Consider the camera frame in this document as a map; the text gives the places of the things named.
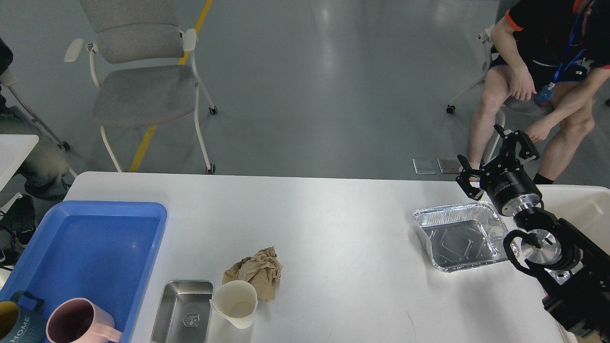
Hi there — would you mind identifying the white side table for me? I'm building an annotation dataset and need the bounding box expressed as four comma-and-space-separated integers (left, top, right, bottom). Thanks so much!
0, 134, 39, 191

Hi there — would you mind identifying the white chair at left edge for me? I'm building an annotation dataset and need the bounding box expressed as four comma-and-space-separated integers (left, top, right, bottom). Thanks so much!
0, 68, 71, 151

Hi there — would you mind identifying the beige waste bin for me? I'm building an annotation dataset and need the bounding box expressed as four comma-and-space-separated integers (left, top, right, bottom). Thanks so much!
503, 190, 609, 343

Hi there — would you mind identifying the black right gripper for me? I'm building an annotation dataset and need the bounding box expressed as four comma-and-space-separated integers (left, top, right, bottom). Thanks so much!
456, 124, 542, 217

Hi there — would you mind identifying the metal floor plate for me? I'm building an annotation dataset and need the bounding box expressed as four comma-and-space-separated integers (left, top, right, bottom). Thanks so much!
437, 158, 462, 174
412, 158, 437, 174

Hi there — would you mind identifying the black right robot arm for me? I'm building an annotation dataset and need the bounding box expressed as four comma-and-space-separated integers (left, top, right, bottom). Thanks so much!
456, 124, 610, 343

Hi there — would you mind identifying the dark teal home mug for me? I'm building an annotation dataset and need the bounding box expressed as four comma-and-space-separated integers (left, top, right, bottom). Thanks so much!
0, 291, 46, 343

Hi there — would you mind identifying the blue plastic tray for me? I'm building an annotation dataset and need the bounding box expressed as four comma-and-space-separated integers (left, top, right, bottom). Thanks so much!
1, 201, 167, 343

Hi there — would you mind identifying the grey office chair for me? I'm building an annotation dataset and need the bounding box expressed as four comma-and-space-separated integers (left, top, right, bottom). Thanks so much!
64, 0, 217, 174

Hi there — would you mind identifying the stainless steel tray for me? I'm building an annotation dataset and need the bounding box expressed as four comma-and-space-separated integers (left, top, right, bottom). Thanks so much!
151, 280, 214, 343

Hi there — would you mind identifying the crumpled brown paper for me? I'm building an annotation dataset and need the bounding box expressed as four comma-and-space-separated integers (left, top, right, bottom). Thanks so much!
222, 247, 283, 302

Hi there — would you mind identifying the aluminium foil tray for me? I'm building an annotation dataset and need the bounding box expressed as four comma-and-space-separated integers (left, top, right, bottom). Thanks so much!
412, 202, 509, 273

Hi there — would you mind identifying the grey chair under person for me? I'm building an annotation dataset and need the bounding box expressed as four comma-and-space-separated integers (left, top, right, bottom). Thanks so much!
445, 25, 553, 164

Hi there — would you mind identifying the white paper cup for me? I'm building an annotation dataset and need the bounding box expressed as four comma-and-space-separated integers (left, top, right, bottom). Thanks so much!
211, 280, 258, 329

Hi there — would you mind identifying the seated person black shirt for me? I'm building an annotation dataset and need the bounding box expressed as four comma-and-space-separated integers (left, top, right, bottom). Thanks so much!
467, 0, 610, 184

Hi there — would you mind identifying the pink mug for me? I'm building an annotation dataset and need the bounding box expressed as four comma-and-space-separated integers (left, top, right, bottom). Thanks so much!
46, 298, 123, 343

